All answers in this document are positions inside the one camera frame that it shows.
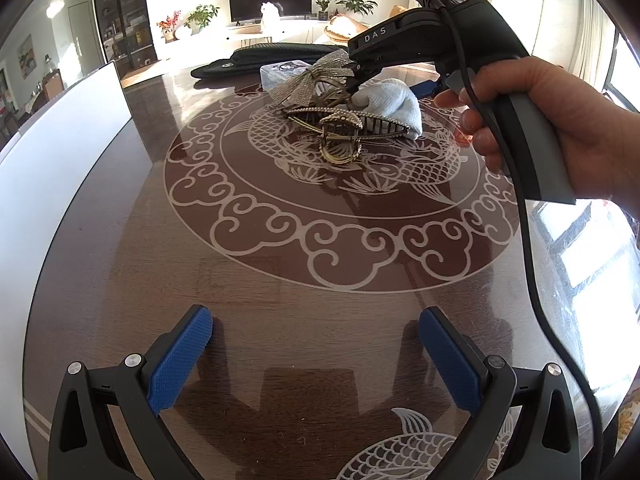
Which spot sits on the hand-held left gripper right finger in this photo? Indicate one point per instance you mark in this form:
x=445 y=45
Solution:
x=450 y=360

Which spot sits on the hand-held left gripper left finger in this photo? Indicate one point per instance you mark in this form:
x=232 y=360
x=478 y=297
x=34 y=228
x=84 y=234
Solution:
x=180 y=360

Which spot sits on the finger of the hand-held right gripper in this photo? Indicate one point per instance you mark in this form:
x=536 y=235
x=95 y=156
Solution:
x=367 y=72
x=425 y=89

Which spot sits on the rhinestone bow hair clip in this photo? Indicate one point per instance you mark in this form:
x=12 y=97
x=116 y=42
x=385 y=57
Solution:
x=305 y=82

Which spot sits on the white container box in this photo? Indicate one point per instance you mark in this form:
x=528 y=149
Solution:
x=60 y=135

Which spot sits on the person's right hand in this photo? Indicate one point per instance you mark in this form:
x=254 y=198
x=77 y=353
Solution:
x=575 y=120

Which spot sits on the white knit work glove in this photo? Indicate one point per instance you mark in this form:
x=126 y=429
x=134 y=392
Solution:
x=395 y=105

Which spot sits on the orange lounge chair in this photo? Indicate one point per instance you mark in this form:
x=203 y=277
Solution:
x=345 y=27

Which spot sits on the pearl bronze hair clip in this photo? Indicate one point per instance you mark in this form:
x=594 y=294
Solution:
x=342 y=120

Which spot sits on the bronze claw hair clip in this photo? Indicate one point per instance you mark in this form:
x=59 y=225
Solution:
x=380 y=127

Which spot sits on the large leafy potted plant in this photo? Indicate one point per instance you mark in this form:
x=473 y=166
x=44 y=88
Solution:
x=356 y=4

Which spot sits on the small green potted plant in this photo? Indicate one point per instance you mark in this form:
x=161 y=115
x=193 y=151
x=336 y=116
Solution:
x=323 y=9

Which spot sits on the white tv cabinet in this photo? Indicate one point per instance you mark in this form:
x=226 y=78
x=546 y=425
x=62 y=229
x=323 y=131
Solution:
x=300 y=30

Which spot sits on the blue white tissue packet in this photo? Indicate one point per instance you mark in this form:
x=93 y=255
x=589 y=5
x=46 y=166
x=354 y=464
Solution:
x=280 y=74

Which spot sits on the black bag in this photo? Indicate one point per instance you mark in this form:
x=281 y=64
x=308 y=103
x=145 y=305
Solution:
x=260 y=55

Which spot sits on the white cat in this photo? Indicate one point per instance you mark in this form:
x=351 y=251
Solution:
x=270 y=17

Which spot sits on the white round vase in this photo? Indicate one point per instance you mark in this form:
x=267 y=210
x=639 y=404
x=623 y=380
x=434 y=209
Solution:
x=183 y=32

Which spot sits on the red flower arrangement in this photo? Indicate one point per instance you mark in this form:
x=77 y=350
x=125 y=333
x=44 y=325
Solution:
x=169 y=22

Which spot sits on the light wooden low bench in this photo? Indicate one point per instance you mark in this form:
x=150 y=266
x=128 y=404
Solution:
x=142 y=71

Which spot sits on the dark glass display cabinet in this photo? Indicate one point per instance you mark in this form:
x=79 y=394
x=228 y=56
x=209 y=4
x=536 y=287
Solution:
x=125 y=10

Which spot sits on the white door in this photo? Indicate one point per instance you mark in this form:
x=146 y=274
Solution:
x=81 y=32

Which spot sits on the wicker back wooden chair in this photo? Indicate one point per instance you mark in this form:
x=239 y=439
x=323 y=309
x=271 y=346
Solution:
x=52 y=85

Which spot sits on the framed wall painting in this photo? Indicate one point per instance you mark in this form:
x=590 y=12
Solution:
x=27 y=56

